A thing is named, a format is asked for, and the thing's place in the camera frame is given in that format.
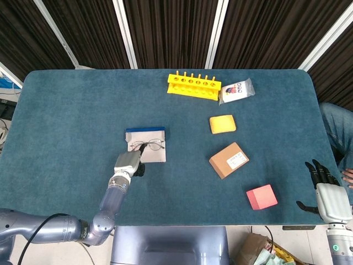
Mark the brown cardboard box with label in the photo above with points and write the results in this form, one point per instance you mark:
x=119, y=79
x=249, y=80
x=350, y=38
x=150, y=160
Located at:
x=227, y=161

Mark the white plastic packet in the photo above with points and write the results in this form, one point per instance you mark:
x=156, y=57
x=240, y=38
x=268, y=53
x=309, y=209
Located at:
x=237, y=92

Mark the yellow test tube rack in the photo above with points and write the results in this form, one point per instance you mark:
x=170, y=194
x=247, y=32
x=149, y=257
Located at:
x=193, y=82

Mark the blue jeans leg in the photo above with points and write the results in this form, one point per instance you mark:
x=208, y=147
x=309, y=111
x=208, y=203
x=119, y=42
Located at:
x=339, y=127

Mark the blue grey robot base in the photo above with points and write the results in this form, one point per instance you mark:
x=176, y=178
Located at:
x=169, y=245

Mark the teal table cloth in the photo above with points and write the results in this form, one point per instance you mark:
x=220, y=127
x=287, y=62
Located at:
x=82, y=110

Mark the grey glasses case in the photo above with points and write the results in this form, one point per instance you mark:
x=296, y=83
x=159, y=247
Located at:
x=154, y=156

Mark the open cardboard box with scraps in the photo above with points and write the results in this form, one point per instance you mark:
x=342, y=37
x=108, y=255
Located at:
x=251, y=245

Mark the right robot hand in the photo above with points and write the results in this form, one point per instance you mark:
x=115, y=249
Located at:
x=335, y=203

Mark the blue plastic bag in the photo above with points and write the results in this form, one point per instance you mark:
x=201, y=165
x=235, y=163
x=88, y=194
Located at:
x=8, y=84

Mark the yellow sponge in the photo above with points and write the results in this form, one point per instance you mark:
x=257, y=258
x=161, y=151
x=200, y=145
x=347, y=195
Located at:
x=222, y=124

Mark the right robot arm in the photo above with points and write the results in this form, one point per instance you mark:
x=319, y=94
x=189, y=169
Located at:
x=342, y=247

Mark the bystander bare hand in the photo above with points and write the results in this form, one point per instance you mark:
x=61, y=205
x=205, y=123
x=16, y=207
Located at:
x=349, y=178

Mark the white aluminium frame post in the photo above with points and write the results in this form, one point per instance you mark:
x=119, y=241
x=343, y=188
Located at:
x=125, y=33
x=55, y=30
x=216, y=33
x=326, y=38
x=11, y=74

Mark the black equipment case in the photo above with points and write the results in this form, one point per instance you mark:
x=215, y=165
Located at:
x=7, y=110

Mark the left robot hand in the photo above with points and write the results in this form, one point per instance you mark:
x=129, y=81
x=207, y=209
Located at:
x=128, y=163

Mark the pink red cube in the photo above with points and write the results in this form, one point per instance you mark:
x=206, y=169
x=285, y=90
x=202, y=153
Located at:
x=262, y=197

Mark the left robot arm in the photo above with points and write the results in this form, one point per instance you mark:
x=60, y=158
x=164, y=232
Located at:
x=110, y=198

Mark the black table control panel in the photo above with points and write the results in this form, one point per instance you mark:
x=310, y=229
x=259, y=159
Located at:
x=299, y=227

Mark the wire-frame eyeglasses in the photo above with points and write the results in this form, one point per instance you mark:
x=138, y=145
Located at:
x=155, y=145

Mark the dark pleated curtain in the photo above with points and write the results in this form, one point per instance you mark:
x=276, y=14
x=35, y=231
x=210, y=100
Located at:
x=171, y=27

